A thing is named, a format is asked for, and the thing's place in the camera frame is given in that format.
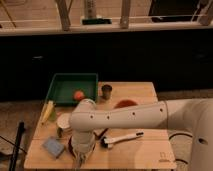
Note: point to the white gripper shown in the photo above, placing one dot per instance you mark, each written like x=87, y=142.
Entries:
x=82, y=143

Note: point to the blue towel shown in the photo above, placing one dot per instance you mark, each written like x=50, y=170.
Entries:
x=53, y=146

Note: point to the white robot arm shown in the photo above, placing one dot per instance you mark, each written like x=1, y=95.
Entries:
x=192, y=115

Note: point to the dark purple bowl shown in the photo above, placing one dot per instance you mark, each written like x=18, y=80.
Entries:
x=70, y=148

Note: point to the orange ball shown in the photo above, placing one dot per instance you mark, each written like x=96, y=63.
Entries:
x=78, y=95

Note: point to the yellow corn cob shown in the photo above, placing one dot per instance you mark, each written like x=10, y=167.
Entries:
x=46, y=111

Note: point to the green plastic tray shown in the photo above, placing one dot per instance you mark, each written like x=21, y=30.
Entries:
x=64, y=85

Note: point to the dark small cup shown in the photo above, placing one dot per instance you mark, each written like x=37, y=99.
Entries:
x=106, y=91

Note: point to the black pole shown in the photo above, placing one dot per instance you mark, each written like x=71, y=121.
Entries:
x=16, y=147

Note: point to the green base white stand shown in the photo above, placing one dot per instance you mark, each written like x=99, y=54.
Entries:
x=90, y=14

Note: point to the white handled brush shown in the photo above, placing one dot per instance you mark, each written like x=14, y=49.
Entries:
x=109, y=142

